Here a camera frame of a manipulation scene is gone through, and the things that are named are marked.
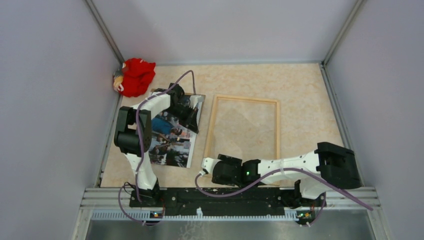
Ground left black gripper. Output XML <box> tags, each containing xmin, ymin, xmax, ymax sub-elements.
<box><xmin>165</xmin><ymin>103</ymin><xmax>199</xmax><ymax>134</ymax></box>

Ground wooden picture frame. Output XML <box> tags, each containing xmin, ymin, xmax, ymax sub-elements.
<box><xmin>203</xmin><ymin>94</ymin><xmax>281</xmax><ymax>162</ymax></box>

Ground printed photo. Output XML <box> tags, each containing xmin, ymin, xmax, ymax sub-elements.
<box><xmin>148</xmin><ymin>110</ymin><xmax>198</xmax><ymax>168</ymax></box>

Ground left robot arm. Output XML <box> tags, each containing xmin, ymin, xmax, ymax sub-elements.
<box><xmin>113</xmin><ymin>83</ymin><xmax>205</xmax><ymax>207</ymax></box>

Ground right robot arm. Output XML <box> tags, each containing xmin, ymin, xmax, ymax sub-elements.
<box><xmin>201</xmin><ymin>142</ymin><xmax>362</xmax><ymax>206</ymax></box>

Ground red crumpled cloth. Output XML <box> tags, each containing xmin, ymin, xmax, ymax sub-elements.
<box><xmin>113</xmin><ymin>58</ymin><xmax>156</xmax><ymax>98</ymax></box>

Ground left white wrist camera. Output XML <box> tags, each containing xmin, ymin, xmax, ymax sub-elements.
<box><xmin>189</xmin><ymin>94</ymin><xmax>205</xmax><ymax>109</ymax></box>

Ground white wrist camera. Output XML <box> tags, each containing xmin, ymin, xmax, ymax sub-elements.
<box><xmin>201</xmin><ymin>157</ymin><xmax>221</xmax><ymax>175</ymax></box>
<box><xmin>189</xmin><ymin>94</ymin><xmax>205</xmax><ymax>109</ymax></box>

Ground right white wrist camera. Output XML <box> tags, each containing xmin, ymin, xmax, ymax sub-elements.
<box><xmin>201</xmin><ymin>157</ymin><xmax>221</xmax><ymax>175</ymax></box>

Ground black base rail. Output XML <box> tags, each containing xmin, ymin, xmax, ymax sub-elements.
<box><xmin>129</xmin><ymin>187</ymin><xmax>324</xmax><ymax>217</ymax></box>

